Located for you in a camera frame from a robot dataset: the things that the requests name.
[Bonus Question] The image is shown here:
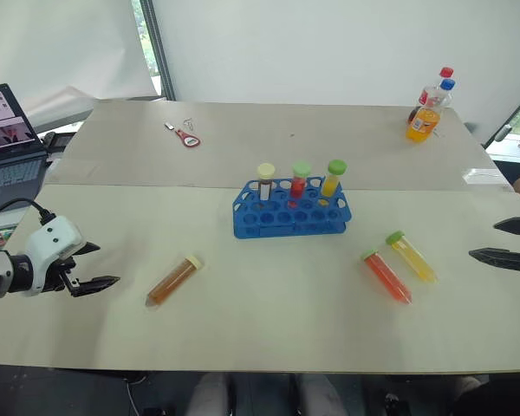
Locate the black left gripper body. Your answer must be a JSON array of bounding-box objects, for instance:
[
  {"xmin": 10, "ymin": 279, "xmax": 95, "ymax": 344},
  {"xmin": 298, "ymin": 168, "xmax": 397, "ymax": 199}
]
[{"xmin": 41, "ymin": 255, "xmax": 81, "ymax": 297}]

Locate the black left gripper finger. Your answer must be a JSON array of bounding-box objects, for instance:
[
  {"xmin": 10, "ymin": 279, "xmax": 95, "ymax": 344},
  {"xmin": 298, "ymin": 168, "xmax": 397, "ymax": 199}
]
[
  {"xmin": 71, "ymin": 275, "xmax": 121, "ymax": 297},
  {"xmin": 71, "ymin": 242, "xmax": 101, "ymax": 257}
]

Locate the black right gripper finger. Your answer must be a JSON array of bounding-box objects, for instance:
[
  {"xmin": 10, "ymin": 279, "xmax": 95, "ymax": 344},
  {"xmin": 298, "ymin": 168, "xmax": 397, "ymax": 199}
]
[
  {"xmin": 468, "ymin": 247, "xmax": 520, "ymax": 281},
  {"xmin": 493, "ymin": 216, "xmax": 520, "ymax": 238}
]

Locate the brown tube with yellow cap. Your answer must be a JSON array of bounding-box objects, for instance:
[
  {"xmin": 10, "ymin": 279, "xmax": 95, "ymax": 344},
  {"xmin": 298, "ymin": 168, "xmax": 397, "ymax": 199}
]
[
  {"xmin": 145, "ymin": 254, "xmax": 205, "ymax": 309},
  {"xmin": 257, "ymin": 162, "xmax": 276, "ymax": 202}
]

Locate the yellow tube with green cap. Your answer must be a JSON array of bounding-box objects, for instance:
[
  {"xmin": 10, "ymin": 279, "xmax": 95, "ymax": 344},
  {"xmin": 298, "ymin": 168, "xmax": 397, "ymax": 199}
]
[
  {"xmin": 321, "ymin": 159, "xmax": 348, "ymax": 198},
  {"xmin": 385, "ymin": 230, "xmax": 439, "ymax": 285}
]

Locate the orange tube with green cap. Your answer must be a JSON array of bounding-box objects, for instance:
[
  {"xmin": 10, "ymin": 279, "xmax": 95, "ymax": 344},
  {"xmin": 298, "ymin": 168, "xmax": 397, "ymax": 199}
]
[{"xmin": 359, "ymin": 248, "xmax": 414, "ymax": 306}]

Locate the blue test tube rack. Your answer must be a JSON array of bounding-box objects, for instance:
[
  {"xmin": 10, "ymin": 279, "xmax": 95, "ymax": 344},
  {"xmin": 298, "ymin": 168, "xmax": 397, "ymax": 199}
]
[{"xmin": 232, "ymin": 176, "xmax": 353, "ymax": 240}]

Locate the red tube with green cap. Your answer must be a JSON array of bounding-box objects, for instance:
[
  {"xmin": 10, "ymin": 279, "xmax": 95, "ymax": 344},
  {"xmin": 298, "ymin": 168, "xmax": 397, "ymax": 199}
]
[{"xmin": 289, "ymin": 160, "xmax": 312, "ymax": 200}]

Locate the open laptop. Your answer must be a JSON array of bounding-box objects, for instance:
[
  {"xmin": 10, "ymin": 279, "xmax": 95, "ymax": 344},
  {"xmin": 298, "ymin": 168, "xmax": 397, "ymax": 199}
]
[{"xmin": 0, "ymin": 82, "xmax": 49, "ymax": 213}]

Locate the orange soda bottle blue cap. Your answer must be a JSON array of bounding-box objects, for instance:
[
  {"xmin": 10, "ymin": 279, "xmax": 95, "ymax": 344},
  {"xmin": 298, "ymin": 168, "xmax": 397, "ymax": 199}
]
[{"xmin": 405, "ymin": 78, "xmax": 456, "ymax": 142}]

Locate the red handheld tool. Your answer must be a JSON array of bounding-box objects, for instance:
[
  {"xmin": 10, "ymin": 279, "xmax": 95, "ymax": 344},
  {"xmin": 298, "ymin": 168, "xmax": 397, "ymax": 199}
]
[{"xmin": 174, "ymin": 128, "xmax": 202, "ymax": 148}]

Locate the cola bottle red cap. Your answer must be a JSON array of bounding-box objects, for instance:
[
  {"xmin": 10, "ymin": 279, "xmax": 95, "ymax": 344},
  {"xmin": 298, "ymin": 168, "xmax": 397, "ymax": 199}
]
[{"xmin": 406, "ymin": 66, "xmax": 455, "ymax": 124}]

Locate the white backdrop sheet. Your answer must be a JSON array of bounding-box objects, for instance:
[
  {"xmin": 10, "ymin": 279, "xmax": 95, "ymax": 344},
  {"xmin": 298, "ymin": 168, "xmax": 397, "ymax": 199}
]
[{"xmin": 0, "ymin": 0, "xmax": 162, "ymax": 127}]

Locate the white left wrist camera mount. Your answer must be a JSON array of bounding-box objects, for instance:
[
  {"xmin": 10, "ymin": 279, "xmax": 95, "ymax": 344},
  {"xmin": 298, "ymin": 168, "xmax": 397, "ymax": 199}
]
[{"xmin": 24, "ymin": 215, "xmax": 84, "ymax": 296}]

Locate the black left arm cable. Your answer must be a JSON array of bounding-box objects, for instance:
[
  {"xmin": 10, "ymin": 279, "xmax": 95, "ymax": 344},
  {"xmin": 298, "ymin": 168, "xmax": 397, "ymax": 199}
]
[{"xmin": 0, "ymin": 198, "xmax": 55, "ymax": 227}]

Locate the dark window frame post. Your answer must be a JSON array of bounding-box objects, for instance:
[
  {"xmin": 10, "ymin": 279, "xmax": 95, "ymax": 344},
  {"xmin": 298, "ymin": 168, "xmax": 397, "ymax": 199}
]
[{"xmin": 139, "ymin": 0, "xmax": 177, "ymax": 101}]

